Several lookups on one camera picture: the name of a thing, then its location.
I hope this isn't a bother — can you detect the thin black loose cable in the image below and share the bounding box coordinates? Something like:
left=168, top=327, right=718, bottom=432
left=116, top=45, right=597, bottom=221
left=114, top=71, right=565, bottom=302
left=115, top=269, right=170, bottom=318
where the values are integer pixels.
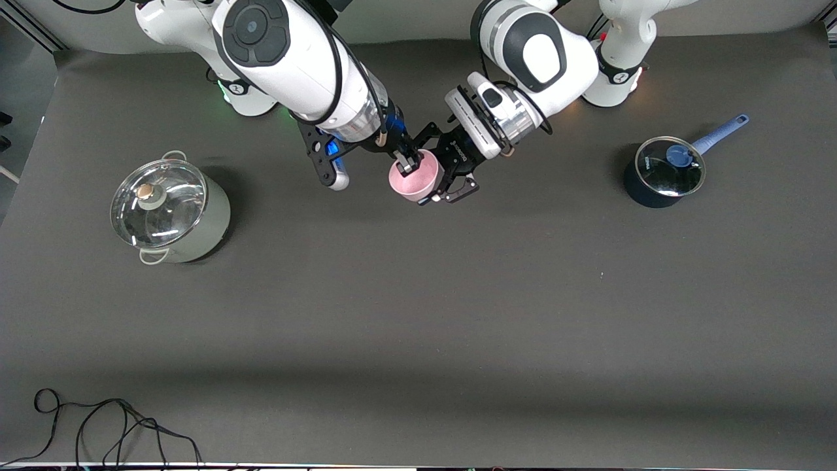
left=0, top=389, right=202, bottom=468

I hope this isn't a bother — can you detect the black left arm wrist cable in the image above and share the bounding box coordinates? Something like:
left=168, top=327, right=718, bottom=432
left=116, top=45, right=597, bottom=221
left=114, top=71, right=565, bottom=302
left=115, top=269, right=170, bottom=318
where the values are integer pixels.
left=479, top=39, right=555, bottom=136

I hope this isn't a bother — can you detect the dark grey table mat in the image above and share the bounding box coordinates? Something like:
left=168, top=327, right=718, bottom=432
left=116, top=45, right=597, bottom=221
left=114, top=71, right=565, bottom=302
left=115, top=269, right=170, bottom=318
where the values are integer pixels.
left=0, top=23, right=837, bottom=468

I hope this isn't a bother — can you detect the glass stockpot lid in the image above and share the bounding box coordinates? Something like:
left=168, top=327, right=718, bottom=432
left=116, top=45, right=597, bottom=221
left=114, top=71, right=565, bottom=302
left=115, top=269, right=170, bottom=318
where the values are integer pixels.
left=110, top=159, right=208, bottom=249

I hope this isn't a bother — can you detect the glass lid blue knob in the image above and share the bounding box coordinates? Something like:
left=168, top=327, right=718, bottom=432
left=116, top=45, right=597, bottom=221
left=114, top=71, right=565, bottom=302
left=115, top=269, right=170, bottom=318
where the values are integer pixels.
left=635, top=136, right=706, bottom=198

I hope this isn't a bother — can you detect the black arm wrist cable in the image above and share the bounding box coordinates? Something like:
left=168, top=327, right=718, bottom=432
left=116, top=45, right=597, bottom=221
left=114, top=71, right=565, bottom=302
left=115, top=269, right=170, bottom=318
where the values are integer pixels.
left=288, top=0, right=393, bottom=148
left=479, top=39, right=555, bottom=136

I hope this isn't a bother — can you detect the pink plastic cup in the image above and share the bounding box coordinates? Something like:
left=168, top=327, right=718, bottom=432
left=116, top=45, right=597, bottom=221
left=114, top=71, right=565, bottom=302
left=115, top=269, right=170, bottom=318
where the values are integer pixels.
left=388, top=148, right=445, bottom=202

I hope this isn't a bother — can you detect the black diagonal frame rail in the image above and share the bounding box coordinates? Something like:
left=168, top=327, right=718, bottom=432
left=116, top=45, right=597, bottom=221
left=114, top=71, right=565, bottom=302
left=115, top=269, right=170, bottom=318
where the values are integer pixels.
left=0, top=0, right=67, bottom=53

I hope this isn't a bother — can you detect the dark blue saucepan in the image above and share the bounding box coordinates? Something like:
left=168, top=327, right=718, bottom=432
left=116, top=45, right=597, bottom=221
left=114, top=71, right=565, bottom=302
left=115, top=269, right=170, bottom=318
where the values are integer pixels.
left=623, top=114, right=751, bottom=209

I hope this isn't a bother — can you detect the black right arm wrist cable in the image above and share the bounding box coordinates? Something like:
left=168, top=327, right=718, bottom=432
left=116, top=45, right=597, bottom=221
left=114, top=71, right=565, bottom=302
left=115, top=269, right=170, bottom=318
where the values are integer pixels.
left=288, top=0, right=393, bottom=148

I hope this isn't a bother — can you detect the pale green stockpot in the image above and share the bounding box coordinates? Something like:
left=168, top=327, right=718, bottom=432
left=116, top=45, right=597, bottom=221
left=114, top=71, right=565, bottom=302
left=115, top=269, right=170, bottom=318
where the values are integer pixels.
left=110, top=150, right=231, bottom=265

